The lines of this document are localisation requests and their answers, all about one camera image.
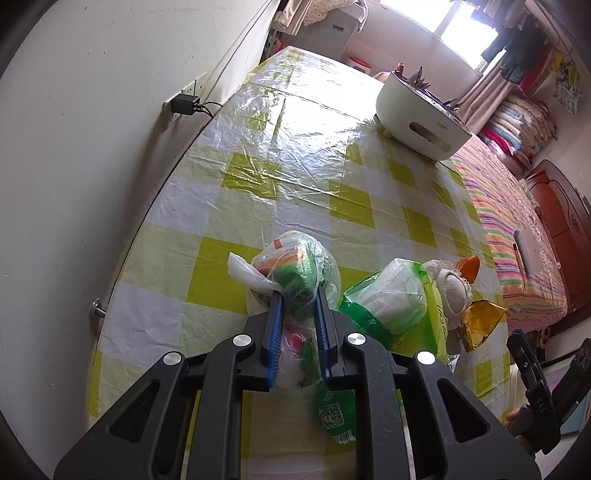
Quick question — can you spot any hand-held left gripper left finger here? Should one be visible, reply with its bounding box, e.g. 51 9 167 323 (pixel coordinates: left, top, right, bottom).
53 291 284 480

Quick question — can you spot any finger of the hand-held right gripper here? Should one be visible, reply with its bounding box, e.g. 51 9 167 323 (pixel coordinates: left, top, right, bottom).
506 329 540 386

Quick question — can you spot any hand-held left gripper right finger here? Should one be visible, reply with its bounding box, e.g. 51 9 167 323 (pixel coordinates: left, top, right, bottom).
314 288 541 480

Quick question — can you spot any clear plastic bag with scraps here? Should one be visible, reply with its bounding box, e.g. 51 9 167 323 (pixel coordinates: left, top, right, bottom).
228 231 342 391

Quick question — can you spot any person's right hand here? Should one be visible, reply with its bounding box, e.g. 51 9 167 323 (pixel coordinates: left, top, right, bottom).
505 406 532 446

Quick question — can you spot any yellow snack bag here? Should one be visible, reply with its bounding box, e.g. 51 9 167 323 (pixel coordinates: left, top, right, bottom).
462 299 508 354

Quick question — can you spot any green white plastic packet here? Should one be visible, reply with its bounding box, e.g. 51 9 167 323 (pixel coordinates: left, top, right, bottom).
339 257 451 358

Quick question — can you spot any white lace ornament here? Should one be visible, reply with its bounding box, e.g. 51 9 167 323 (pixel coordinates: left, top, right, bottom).
422 259 472 330

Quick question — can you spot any small orange fruit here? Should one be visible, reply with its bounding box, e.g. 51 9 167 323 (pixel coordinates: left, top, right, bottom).
455 257 481 283

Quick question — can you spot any light blue slim device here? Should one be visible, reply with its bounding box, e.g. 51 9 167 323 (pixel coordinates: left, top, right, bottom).
513 227 543 274

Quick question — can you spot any red wooden headboard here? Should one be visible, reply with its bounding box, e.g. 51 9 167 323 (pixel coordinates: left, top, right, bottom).
525 159 591 315

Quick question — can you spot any yellow checked plastic tablecloth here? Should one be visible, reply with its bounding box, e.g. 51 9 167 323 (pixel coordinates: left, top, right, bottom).
88 45 520 480

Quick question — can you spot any bed with striped sheet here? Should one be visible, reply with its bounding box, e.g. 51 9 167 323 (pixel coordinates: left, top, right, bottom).
450 136 568 315

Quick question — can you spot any stack of folded blankets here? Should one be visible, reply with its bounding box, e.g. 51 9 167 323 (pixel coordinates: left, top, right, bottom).
478 92 552 178

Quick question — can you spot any white desktop pencil organizer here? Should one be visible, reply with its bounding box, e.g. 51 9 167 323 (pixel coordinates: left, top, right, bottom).
375 65 472 162

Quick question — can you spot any beige curtain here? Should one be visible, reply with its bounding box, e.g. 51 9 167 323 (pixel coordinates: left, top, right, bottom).
462 60 509 134

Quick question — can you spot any row of hanging clothes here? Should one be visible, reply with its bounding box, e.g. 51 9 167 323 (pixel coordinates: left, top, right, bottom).
480 0 583 116

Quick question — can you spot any white cabinet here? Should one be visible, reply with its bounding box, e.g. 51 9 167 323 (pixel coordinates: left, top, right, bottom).
318 7 365 63

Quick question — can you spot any beige hanging garment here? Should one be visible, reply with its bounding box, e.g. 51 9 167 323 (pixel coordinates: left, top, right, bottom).
272 0 324 35

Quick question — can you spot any dotted white cloth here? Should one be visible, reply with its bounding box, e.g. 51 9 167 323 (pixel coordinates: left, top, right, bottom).
295 0 370 24

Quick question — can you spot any window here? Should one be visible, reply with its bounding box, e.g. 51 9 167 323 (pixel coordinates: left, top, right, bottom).
379 0 499 70

